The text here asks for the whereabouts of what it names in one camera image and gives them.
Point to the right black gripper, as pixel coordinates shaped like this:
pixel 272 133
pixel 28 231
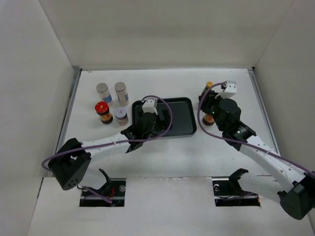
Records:
pixel 208 100

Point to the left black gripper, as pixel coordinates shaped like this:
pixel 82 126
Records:
pixel 165 123

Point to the green sauce bottle yellow cap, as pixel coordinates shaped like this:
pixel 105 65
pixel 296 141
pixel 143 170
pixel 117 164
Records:
pixel 208 84

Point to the white lid small jar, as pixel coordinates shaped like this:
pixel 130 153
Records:
pixel 121 116

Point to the spice jar silver lid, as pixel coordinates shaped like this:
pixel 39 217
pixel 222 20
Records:
pixel 121 93

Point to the red lid sauce jar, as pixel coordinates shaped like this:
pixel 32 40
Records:
pixel 102 109

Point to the spice jar blue label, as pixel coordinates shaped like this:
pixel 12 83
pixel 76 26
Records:
pixel 104 93

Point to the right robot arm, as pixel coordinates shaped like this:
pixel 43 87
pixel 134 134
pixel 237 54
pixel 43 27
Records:
pixel 291 186

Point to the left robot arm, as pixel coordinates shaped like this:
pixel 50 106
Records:
pixel 71 165

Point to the black plastic tray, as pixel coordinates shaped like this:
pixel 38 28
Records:
pixel 183 124

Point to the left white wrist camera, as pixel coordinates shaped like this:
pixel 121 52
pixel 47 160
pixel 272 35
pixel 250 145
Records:
pixel 150 105

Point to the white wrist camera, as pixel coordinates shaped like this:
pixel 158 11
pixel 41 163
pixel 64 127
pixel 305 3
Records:
pixel 150 105
pixel 229 89

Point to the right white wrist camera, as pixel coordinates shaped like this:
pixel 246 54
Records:
pixel 229 89

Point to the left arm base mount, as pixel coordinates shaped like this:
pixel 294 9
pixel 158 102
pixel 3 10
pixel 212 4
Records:
pixel 114 189

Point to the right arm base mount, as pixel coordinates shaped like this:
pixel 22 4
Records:
pixel 228 193

